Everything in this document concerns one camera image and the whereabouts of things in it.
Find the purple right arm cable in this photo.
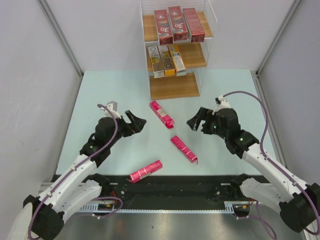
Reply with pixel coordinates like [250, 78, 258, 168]
[222, 90, 320, 239]

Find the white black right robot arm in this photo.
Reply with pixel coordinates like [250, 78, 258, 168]
[186, 107, 320, 233]

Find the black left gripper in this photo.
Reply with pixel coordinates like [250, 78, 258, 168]
[107, 110, 146, 148]

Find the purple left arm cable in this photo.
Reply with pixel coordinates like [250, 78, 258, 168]
[27, 103, 124, 240]

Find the dark red toothpaste box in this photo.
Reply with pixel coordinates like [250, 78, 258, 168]
[182, 8, 205, 43]

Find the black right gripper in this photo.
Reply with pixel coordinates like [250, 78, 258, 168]
[187, 107, 229, 140]

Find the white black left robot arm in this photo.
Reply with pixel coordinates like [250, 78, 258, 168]
[23, 106, 147, 240]

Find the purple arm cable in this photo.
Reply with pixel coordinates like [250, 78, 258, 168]
[222, 90, 320, 239]
[27, 103, 124, 240]

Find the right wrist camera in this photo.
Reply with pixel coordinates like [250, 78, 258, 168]
[214, 95, 231, 112]

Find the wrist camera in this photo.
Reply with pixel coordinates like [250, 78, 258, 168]
[97, 101, 122, 119]
[214, 95, 231, 112]

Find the orange toothpaste box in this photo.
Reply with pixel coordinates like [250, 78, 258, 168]
[168, 44, 187, 77]
[147, 46, 165, 78]

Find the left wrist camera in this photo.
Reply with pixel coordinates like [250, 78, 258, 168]
[97, 101, 122, 119]

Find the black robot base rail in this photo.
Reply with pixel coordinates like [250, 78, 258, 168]
[101, 174, 253, 205]

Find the white slotted cable duct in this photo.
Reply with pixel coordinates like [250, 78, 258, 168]
[77, 197, 251, 215]

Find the gold silver toothpaste box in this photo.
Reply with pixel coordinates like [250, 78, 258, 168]
[157, 45, 176, 77]

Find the pink toothpaste box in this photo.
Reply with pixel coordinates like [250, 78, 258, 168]
[149, 100, 175, 129]
[127, 160, 163, 184]
[170, 135, 198, 164]

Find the red silver 3D toothpaste box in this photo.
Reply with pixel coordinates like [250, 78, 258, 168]
[168, 6, 188, 42]

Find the clear acrylic wooden shelf unit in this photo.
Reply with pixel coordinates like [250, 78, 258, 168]
[140, 0, 217, 100]

